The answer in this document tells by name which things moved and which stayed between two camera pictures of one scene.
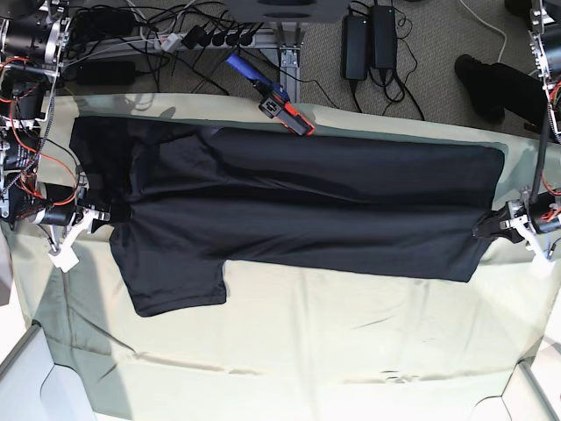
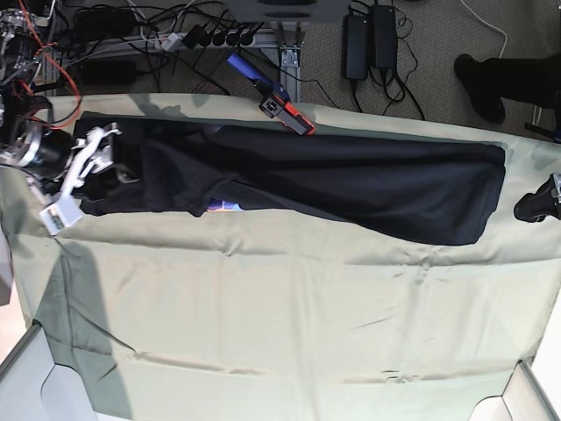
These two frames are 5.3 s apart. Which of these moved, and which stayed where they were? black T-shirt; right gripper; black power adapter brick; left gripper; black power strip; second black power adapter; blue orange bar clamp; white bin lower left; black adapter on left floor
Moved: black T-shirt; left gripper; right gripper
Stayed: second black power adapter; white bin lower left; black power strip; black adapter on left floor; blue orange bar clamp; black power adapter brick
